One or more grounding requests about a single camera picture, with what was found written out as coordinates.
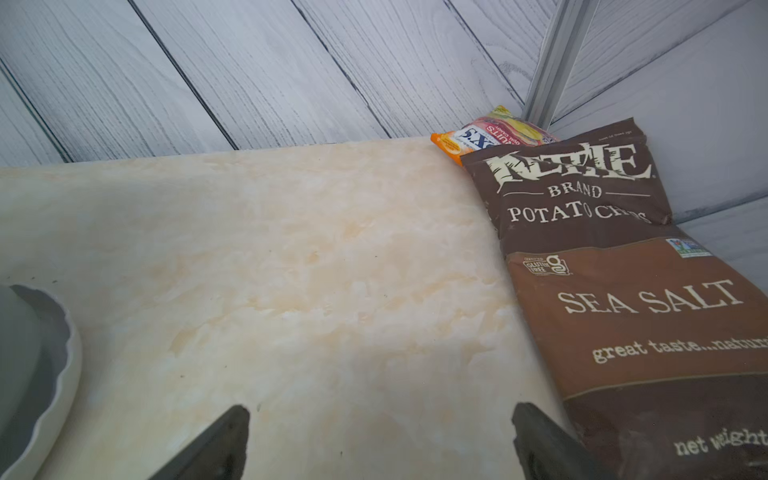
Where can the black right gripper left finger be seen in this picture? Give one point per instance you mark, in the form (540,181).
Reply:
(219,452)

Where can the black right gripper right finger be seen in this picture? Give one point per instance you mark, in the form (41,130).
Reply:
(546,451)

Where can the grey ceramic plant pot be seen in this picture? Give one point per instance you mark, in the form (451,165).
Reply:
(41,364)

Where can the brown Kettle chips bag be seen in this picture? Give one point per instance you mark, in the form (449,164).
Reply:
(657,347)

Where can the orange Fox's candy bag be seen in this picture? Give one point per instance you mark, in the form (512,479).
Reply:
(499,127)

